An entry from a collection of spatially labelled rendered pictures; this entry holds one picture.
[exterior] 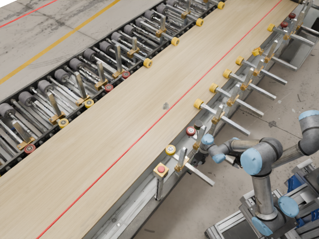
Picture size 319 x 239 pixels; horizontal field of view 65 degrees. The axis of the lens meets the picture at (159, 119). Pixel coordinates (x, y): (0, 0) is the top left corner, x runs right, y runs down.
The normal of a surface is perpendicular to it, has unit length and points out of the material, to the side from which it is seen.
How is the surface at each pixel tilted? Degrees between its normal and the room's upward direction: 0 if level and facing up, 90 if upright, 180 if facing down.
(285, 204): 8
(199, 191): 0
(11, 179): 0
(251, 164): 84
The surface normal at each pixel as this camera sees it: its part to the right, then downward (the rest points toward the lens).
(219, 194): 0.04, -0.58
